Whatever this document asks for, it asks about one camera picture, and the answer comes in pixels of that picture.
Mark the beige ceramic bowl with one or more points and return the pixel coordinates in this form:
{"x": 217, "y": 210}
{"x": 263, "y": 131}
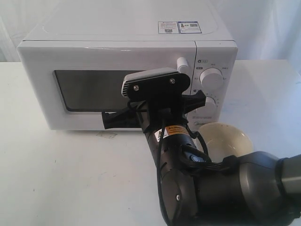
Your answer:
{"x": 223, "y": 140}

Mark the right blue label sticker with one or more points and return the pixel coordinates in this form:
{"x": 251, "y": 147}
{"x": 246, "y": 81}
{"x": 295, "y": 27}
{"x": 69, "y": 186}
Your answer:
{"x": 189, "y": 27}

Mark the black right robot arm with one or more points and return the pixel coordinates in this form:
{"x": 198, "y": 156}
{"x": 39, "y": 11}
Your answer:
{"x": 256, "y": 189}

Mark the white control knob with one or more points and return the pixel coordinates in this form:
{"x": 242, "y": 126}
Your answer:
{"x": 210, "y": 104}
{"x": 211, "y": 78}

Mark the upper white control knob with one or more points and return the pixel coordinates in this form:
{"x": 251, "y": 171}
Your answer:
{"x": 211, "y": 78}

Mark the left warning label sticker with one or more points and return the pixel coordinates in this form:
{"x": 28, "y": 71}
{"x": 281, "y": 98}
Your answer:
{"x": 168, "y": 27}

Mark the white microwave door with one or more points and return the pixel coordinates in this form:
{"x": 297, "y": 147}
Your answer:
{"x": 76, "y": 81}

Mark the white microwave oven body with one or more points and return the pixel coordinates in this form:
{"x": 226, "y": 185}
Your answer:
{"x": 137, "y": 20}

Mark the lower white control knob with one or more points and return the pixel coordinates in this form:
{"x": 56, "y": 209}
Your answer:
{"x": 210, "y": 104}

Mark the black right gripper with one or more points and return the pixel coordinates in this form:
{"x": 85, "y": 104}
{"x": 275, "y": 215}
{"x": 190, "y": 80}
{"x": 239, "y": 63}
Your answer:
{"x": 149, "y": 114}

